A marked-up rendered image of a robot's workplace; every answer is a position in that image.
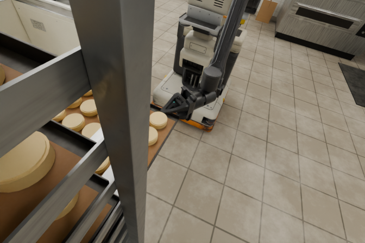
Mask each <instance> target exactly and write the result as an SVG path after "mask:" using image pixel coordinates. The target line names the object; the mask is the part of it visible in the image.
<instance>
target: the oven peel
mask: <svg viewBox="0 0 365 243"><path fill-rule="evenodd" d="M277 4H278V3H276V2H272V0H270V1H268V0H263V2H262V4H261V7H260V9H259V12H258V14H257V17H256V19H255V20H257V21H260V22H264V23H269V21H270V19H271V17H272V15H273V12H274V10H275V8H276V6H277Z"/></svg>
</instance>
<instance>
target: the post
mask: <svg viewBox="0 0 365 243"><path fill-rule="evenodd" d="M69 3H70V7H71V11H72V15H73V19H74V24H75V28H76V31H77V35H78V39H79V43H80V47H81V51H82V54H83V58H84V62H85V66H86V70H87V74H88V77H89V82H90V86H91V89H92V94H93V98H94V101H95V105H96V109H97V113H98V117H99V121H100V125H101V128H102V133H103V136H104V140H105V145H106V149H107V152H108V156H109V160H110V164H111V168H112V172H113V175H114V179H115V183H116V187H117V191H118V195H119V200H120V203H121V207H122V211H123V215H124V219H125V223H126V226H127V230H128V234H129V238H130V242H131V243H144V229H145V216H146V191H147V167H148V143H149V119H150V94H151V81H152V57H153V33H154V9H155V0H69Z"/></svg>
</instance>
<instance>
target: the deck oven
mask: <svg viewBox="0 0 365 243"><path fill-rule="evenodd" d="M274 37H276V38H279V39H282V40H285V41H289V42H292V43H295V44H299V45H301V46H305V47H308V48H311V49H315V50H318V51H321V52H324V53H327V54H331V55H334V56H338V57H341V58H344V59H347V60H350V61H351V60H352V59H353V57H354V56H360V55H361V54H362V53H363V52H364V50H365V0H285V1H284V3H283V5H282V7H281V9H280V11H279V13H278V15H277V17H276V23H275V36H274Z"/></svg>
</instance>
